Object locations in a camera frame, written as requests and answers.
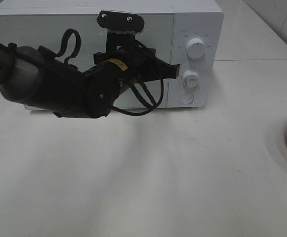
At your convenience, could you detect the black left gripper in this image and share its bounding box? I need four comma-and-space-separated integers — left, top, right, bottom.
93, 46, 180, 86

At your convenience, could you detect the white timer knob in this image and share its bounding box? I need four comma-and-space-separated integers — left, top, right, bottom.
182, 70, 200, 88

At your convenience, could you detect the round white door button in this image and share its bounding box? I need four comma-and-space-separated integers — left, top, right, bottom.
179, 92, 194, 105

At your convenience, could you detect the white microwave door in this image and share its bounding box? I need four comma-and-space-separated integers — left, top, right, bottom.
0, 13, 176, 111

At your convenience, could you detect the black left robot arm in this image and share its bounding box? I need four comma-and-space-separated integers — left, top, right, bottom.
0, 29, 180, 119

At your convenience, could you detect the upper white power knob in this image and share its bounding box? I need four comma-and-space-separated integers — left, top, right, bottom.
186, 36, 206, 59

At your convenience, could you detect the white microwave oven body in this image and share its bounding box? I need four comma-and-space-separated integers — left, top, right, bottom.
0, 0, 224, 108

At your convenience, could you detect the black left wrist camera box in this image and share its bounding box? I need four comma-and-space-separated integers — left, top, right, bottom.
97, 10, 145, 33

